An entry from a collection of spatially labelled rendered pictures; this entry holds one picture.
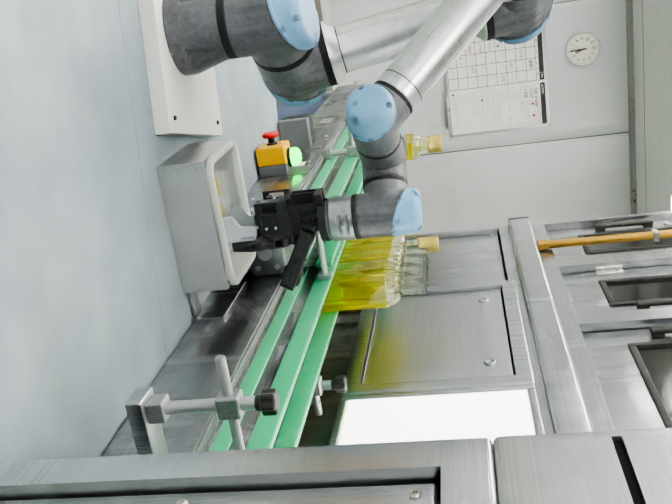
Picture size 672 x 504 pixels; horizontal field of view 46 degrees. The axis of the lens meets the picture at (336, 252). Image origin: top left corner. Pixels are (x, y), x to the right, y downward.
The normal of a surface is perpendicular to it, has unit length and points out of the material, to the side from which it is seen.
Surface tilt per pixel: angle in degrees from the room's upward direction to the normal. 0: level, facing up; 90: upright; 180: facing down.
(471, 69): 90
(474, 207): 90
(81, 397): 0
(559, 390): 90
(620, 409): 90
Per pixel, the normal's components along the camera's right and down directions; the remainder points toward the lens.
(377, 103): -0.19, -0.36
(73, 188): 0.98, -0.09
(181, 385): -0.14, -0.93
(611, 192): -0.13, 0.35
